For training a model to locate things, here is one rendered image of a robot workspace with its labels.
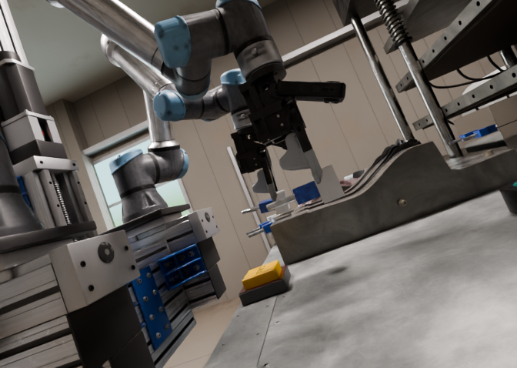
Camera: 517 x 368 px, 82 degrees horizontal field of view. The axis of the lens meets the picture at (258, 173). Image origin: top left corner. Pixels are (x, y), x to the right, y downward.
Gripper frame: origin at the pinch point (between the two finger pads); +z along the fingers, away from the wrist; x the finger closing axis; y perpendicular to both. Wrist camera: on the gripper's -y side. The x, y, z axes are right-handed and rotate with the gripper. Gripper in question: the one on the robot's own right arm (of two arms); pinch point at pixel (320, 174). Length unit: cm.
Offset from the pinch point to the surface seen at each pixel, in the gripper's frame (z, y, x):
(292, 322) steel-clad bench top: 15.2, 9.5, 16.2
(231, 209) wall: -3, 117, -293
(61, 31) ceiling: -215, 170, -179
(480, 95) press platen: -5, -63, -73
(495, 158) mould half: 9.8, -31.5, -14.2
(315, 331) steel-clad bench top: 15.2, 6.5, 20.0
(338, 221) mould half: 10.4, 0.4, -12.6
